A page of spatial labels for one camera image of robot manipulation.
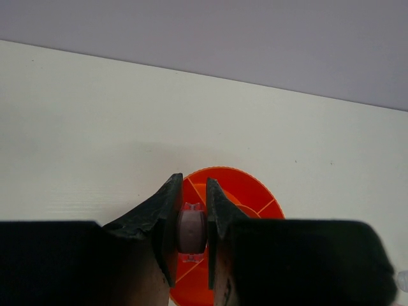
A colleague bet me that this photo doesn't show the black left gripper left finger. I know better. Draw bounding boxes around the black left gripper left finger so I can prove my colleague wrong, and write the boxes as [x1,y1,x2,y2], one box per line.
[1,173,183,305]

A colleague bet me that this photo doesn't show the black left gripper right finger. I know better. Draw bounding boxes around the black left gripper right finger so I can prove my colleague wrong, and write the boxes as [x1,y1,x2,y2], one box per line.
[206,178,397,305]

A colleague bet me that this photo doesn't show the pink transparent cap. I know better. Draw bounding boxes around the pink transparent cap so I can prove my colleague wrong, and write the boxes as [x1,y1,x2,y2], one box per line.
[176,203,208,263]

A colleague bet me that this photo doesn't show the orange round pen holder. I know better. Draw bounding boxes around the orange round pen holder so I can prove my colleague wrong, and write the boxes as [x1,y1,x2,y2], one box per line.
[169,166,284,305]

